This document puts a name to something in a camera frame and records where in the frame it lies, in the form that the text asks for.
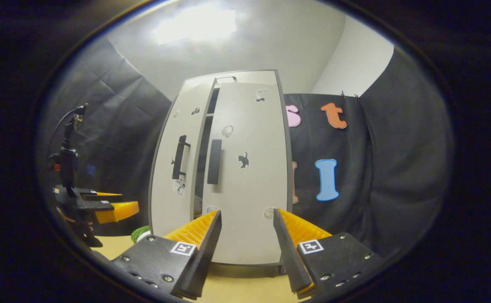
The white grey shoe cabinet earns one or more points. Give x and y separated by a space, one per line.
200 160

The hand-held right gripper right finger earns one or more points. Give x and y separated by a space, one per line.
292 261

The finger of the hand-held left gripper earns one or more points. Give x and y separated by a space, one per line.
89 194
98 206

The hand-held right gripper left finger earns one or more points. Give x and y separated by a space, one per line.
203 256

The white cabinet door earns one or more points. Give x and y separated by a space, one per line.
254 198
163 189

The watermelon print toy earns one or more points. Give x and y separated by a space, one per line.
138 233

